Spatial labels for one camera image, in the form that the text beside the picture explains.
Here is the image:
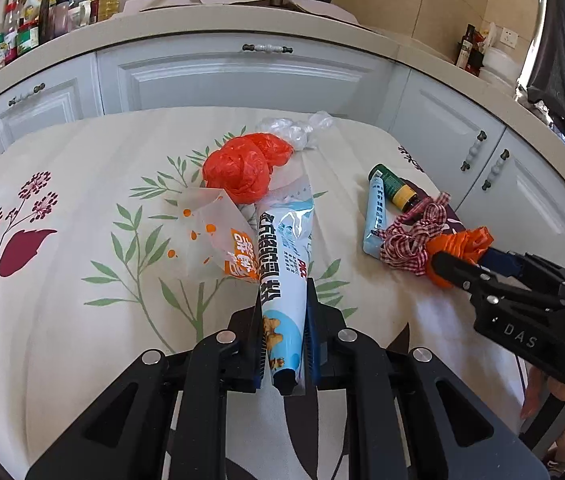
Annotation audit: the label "orange plastic bag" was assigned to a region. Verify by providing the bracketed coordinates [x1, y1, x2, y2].
[425, 226, 494, 289]

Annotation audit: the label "blue white snack bag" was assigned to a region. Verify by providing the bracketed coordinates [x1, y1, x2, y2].
[256, 176, 314, 396]

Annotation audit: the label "clear plastic bag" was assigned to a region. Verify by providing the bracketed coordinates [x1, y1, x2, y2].
[255, 112, 334, 152]

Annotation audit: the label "red white checkered cloth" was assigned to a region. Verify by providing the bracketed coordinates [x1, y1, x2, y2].
[379, 192, 450, 276]

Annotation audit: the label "green yellow small bottle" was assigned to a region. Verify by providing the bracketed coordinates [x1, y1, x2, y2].
[369, 164, 419, 212]

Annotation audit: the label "light blue wrapper strip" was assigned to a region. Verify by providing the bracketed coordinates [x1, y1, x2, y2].
[363, 171, 387, 259]

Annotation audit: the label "floral tablecloth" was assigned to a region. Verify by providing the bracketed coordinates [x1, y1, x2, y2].
[0, 107, 523, 479]

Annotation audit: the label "white stacked bowls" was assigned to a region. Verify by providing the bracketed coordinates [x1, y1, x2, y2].
[479, 47, 521, 93]

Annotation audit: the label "dark sauce bottle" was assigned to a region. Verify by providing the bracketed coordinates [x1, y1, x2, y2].
[456, 24, 475, 70]

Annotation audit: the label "translucent orange-print plastic bag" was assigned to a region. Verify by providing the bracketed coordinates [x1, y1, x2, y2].
[166, 188, 258, 283]

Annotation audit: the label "red crumpled plastic bag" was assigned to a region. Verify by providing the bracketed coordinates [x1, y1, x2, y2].
[202, 132, 294, 205]

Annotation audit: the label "pink stove cover cloth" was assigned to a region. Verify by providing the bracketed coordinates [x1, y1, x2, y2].
[122, 0, 359, 25]

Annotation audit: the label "red lid jar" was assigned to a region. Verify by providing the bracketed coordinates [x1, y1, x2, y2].
[17, 21, 40, 56]

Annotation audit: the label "cabinet door handle right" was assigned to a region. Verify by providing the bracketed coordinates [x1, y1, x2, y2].
[482, 148, 510, 191]

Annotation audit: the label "cabinet door handle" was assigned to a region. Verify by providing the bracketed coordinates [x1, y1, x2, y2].
[482, 148, 510, 191]
[460, 130, 487, 172]

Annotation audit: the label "cabinet door handle left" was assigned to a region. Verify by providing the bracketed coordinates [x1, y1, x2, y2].
[460, 130, 487, 172]

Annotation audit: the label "white wall socket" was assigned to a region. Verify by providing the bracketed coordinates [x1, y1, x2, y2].
[500, 28, 519, 49]

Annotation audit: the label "drawer handle middle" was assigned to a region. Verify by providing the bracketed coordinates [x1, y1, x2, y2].
[241, 44, 293, 54]

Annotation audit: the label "drawer handle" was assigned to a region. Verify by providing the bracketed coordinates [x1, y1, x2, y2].
[241, 44, 293, 54]
[8, 82, 46, 107]

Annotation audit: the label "drawer handle left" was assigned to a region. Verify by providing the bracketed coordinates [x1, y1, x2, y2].
[8, 82, 46, 107]

